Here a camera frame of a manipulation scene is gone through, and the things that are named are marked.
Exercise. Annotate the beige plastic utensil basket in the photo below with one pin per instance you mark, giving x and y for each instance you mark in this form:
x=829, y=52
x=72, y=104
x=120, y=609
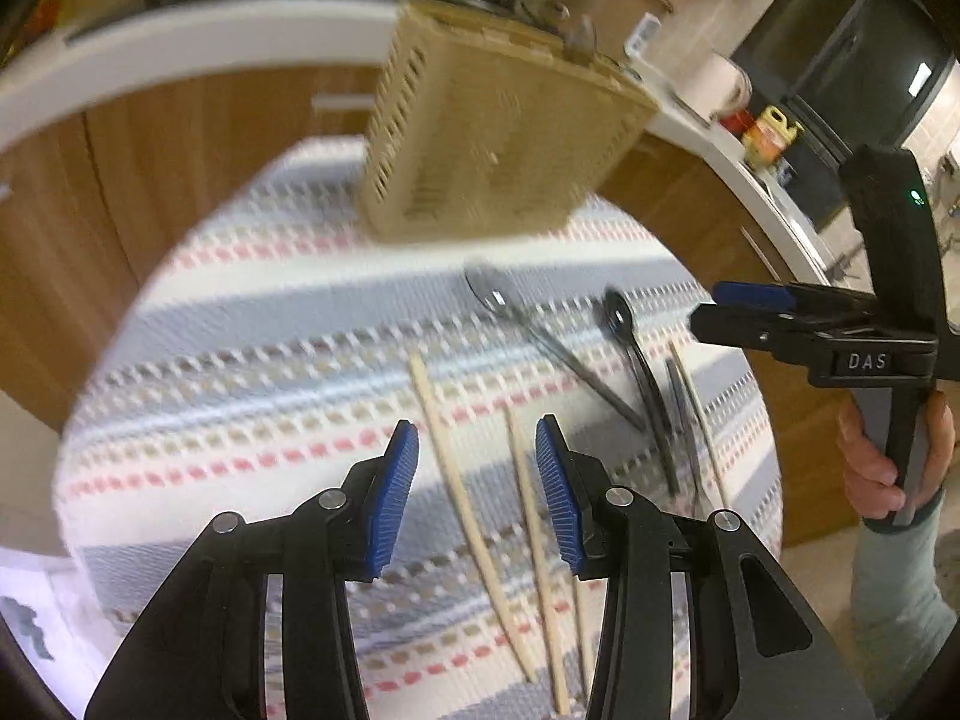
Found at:
x=485, y=127

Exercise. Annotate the person's right hand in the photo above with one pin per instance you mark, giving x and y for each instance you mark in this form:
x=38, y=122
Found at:
x=870, y=477

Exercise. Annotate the grey translucent spoon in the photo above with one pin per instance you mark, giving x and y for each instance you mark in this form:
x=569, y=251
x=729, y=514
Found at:
x=497, y=293

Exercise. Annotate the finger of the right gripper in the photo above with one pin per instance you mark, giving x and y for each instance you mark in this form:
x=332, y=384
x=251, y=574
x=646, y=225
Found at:
x=812, y=301
x=794, y=336

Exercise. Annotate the striped woven table cloth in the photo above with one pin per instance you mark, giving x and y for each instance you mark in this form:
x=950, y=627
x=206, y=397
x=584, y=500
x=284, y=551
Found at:
x=271, y=352

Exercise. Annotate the metal butter knife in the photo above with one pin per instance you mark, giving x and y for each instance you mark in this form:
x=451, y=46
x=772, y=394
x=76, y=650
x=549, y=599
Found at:
x=684, y=430

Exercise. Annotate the dark window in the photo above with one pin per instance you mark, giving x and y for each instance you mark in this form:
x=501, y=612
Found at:
x=850, y=72

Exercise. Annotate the grey sleeve forearm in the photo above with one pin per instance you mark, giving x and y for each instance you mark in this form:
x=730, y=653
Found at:
x=900, y=619

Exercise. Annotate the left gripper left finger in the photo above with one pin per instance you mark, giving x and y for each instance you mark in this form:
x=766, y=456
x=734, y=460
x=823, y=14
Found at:
x=198, y=648

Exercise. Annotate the red container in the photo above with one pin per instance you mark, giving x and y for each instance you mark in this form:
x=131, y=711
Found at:
x=738, y=123

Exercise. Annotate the white electric kettle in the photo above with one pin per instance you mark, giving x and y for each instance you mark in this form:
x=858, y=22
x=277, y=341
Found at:
x=716, y=89

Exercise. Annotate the wooden chopstick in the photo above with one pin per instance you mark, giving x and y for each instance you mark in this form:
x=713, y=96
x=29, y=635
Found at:
x=702, y=421
x=525, y=484
x=450, y=472

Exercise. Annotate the brown rice cooker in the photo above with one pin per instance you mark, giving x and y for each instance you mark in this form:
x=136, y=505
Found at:
x=624, y=28

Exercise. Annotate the yellow oil bottle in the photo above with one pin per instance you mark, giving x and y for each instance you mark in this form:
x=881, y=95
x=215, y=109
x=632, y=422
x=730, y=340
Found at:
x=766, y=140

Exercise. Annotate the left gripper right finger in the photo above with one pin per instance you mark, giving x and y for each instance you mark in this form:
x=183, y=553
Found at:
x=757, y=649

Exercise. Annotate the black plastic spoon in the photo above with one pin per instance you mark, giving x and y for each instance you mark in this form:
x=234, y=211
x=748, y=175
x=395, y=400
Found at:
x=620, y=323

